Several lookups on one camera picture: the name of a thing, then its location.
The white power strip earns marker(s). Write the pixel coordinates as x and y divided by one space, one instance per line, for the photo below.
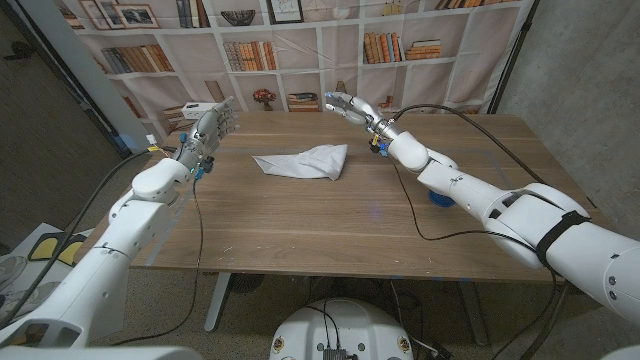
200 110

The white floor mat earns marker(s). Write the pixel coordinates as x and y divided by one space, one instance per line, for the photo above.
35 235

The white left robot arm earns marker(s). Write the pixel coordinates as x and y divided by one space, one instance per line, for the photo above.
115 240

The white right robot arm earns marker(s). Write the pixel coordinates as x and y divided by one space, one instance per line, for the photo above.
550 230

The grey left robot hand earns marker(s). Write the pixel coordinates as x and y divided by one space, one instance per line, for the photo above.
207 132

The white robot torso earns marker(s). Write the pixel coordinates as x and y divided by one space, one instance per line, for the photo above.
345 330

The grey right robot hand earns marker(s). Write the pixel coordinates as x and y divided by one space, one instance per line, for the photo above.
362 112

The blue round block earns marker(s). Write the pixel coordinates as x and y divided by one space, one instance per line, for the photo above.
440 200

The grey sneaker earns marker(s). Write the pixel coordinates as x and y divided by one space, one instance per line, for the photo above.
11 270
25 300

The grey metal table leg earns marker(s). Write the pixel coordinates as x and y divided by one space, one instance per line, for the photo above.
217 305
475 315

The white cloth napkin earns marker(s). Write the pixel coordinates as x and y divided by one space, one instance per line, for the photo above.
310 162

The black backdrop stand pole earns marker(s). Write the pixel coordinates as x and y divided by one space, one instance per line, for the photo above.
510 60

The yellow and black floor pad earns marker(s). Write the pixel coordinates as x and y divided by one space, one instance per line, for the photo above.
47 246

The printed bookshelf backdrop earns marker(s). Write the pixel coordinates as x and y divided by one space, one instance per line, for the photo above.
340 65

